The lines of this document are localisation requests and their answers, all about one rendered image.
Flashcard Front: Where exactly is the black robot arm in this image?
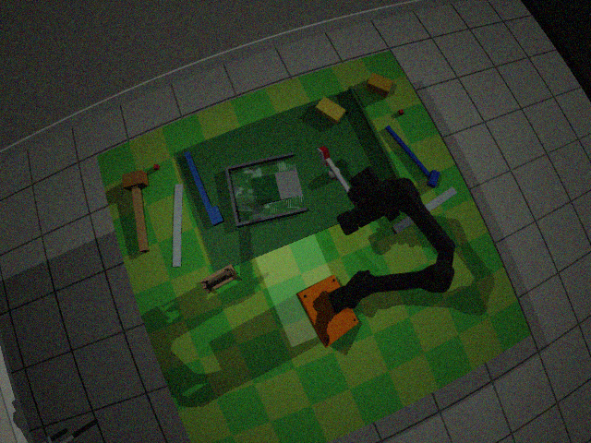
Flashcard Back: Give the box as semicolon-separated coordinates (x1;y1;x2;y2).
327;165;455;313

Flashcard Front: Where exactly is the grey flat bar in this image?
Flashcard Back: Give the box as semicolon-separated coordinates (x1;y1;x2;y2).
173;185;183;267
392;187;457;233

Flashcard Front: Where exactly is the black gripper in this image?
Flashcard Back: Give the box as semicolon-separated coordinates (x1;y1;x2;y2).
337;199;379;235

